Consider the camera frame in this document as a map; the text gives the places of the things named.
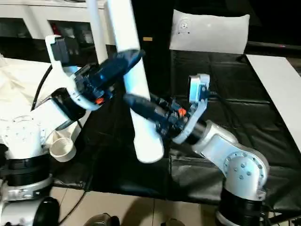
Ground white plastic table leg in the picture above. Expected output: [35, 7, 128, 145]
[86, 0, 108, 65]
[104, 0, 165, 164]

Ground black box with gold label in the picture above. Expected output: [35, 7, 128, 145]
[133, 0, 176, 95]

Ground white panel with screw holes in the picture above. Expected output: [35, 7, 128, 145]
[169, 8, 251, 55]

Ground white glass-door cabinet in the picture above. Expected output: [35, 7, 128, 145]
[0, 0, 117, 47]

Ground flat white board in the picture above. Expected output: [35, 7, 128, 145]
[244, 53, 301, 153]

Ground dark left robot foot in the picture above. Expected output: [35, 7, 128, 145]
[86, 213, 120, 226]

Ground black bar with red light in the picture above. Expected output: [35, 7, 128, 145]
[246, 41, 301, 52]

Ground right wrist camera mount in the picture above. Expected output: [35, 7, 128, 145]
[173, 73, 210, 145]

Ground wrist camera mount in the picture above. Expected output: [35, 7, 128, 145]
[44, 34, 102, 111]
[173, 73, 210, 145]

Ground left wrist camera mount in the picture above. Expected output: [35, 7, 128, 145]
[44, 34, 102, 111]

